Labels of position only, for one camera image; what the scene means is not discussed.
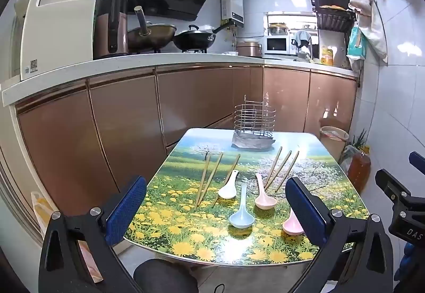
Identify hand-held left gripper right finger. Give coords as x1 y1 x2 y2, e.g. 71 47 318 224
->
285 176 394 293

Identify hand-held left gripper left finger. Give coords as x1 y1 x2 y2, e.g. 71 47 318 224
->
38 175 147 293

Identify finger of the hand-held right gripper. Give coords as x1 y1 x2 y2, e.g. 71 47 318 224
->
375 169 413 205
408 151 425 176

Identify wooden chopstick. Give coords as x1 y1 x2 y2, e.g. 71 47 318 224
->
264 150 293 190
264 146 283 188
195 155 211 207
198 153 224 205
211 154 241 209
274 150 300 193

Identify metal wire utensil holder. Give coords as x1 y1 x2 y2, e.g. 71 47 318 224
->
231 95 277 150

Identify person's right hand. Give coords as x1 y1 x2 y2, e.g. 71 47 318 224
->
403 243 425 281

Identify pink ceramic spoon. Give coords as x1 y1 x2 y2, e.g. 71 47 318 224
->
282 207 305 236
254 173 277 209

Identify cooking oil bottle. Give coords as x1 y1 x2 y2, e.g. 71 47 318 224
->
348 151 372 190

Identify green onions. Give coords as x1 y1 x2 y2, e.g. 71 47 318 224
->
352 130 369 149

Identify blue ceramic spoon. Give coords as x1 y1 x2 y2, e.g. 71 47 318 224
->
229 182 256 229

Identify trash bin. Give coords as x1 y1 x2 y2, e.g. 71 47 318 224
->
319 126 350 151

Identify person's dark trouser leg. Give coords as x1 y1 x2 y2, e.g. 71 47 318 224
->
133 259 199 293

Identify white ceramic spoon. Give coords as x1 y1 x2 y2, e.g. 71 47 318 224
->
217 170 240 199

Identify copper lower cabinets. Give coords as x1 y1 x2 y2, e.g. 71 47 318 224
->
15 64 357 247

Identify teal packet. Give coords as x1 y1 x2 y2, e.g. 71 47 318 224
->
347 26 367 59

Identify large white plastic bag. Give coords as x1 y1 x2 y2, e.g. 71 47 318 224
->
348 0 389 64

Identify white kitchen countertop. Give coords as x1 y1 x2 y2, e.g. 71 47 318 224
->
2 52 361 107

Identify white microwave oven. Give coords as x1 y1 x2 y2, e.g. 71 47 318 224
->
264 35 294 55

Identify grey cloth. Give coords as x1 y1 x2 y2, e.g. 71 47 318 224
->
291 30 313 51

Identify brown rice cooker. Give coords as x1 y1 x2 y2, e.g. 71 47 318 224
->
236 41 264 58

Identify brass wok with lid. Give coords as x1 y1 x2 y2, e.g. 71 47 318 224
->
127 6 177 52

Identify black wok with lid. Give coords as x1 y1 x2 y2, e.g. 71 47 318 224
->
173 20 235 51

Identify white countertop appliance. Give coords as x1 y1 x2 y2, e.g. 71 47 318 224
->
13 0 103 82

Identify white water heater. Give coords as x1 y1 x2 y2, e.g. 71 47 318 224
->
220 0 245 28

